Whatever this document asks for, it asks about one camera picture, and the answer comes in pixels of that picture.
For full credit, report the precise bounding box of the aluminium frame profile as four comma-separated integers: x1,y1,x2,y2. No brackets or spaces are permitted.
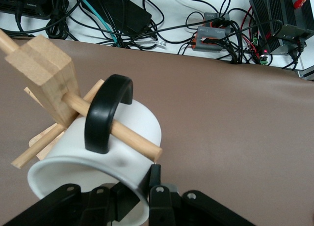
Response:
297,65,314,82

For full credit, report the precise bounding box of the white mug black handle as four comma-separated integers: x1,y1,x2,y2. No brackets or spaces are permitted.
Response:
26,74,163,226

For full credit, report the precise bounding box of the wooden mug rack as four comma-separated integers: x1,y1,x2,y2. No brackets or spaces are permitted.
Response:
0,28,163,169

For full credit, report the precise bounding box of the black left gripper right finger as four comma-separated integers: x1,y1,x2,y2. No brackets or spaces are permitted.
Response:
147,164,183,226

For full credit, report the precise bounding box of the black power adapter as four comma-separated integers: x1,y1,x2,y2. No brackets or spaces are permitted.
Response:
94,0,153,36

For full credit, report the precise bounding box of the grey orange usb hub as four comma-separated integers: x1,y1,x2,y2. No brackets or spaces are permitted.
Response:
191,25,233,53

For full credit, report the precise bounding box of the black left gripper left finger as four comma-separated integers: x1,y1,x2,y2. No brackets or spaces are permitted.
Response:
82,183,141,226

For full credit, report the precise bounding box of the red wire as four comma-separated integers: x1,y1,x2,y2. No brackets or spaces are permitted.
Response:
239,6,261,57

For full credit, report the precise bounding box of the dark grey flat device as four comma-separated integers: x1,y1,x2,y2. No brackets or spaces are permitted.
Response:
277,24,314,44

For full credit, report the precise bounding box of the black finned electronics box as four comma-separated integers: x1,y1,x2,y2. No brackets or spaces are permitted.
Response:
249,0,314,56

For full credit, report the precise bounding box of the teal cable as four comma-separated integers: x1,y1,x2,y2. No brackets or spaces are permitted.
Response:
72,0,119,44

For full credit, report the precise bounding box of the black cable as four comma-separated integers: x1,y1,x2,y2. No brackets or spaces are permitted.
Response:
281,39,305,71
14,0,81,41
185,11,206,33

